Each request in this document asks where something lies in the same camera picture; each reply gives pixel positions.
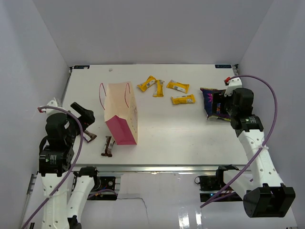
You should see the purple candy snack bag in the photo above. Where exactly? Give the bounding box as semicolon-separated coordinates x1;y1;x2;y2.
200;87;231;122

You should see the brown chocolate bar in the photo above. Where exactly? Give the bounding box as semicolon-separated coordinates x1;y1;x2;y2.
101;136;115;157
83;130;97;143

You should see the yellow snack bar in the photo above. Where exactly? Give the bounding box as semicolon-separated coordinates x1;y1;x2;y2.
171;94;196;105
153;80;164;97
166;80;189;94
137;75;156;92

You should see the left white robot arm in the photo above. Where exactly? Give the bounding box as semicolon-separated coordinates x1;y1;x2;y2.
39;102;101;229

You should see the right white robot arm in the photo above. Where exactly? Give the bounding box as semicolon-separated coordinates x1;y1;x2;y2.
212;88;295;218

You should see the pink cream paper bag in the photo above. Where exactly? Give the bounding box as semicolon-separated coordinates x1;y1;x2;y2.
99;82;138;145

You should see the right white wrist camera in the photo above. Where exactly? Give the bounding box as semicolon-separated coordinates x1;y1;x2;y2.
224;76;243;97

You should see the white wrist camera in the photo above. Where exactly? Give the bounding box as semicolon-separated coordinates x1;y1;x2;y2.
38;97;62;115
224;76;243;97

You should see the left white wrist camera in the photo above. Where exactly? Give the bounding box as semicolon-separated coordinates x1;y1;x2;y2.
38;97;62;115

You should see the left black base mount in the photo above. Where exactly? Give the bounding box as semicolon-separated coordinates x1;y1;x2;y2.
88;176;118;201

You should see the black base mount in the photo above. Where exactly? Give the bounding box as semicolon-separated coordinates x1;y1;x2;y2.
194;176;242;202
88;176;118;201

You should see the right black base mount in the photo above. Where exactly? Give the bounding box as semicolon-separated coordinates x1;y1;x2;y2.
194;176;242;202

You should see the aluminium front rail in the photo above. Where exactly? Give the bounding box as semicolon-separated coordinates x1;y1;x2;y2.
71;164;253;174

